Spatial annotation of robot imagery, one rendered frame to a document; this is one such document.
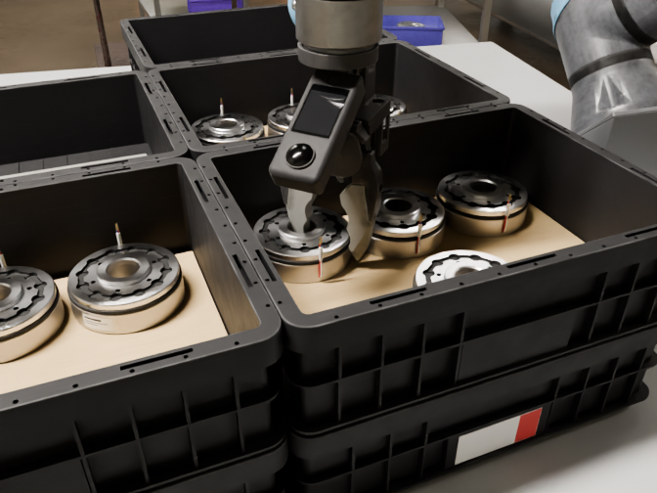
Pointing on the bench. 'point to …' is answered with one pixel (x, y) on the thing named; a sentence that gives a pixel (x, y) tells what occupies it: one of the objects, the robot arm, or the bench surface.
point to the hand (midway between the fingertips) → (328, 246)
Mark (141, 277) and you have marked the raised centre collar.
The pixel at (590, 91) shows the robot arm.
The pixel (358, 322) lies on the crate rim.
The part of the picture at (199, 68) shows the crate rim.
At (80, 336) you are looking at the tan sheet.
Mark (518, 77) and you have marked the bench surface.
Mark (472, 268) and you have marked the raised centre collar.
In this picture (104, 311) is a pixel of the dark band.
